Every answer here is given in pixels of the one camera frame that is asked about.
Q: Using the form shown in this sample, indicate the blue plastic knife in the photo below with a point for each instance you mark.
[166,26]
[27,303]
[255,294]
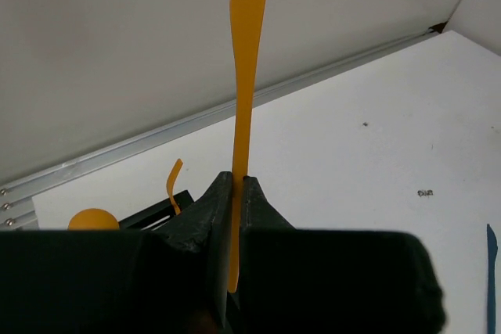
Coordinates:
[492,249]

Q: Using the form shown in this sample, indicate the yellow plastic knife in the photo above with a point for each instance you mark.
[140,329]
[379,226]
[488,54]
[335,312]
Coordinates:
[246,18]

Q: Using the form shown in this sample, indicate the aluminium rail at back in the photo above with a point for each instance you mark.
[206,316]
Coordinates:
[17,207]

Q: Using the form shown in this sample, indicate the yellow plastic spoon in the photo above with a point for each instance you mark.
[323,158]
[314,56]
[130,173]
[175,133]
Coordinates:
[93,219]

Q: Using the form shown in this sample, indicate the black slotted utensil container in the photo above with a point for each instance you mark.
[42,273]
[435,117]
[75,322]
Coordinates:
[151,218]

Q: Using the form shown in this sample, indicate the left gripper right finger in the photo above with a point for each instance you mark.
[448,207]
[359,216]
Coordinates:
[332,281]

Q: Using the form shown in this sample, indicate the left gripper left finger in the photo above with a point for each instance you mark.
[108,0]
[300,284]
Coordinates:
[170,280]

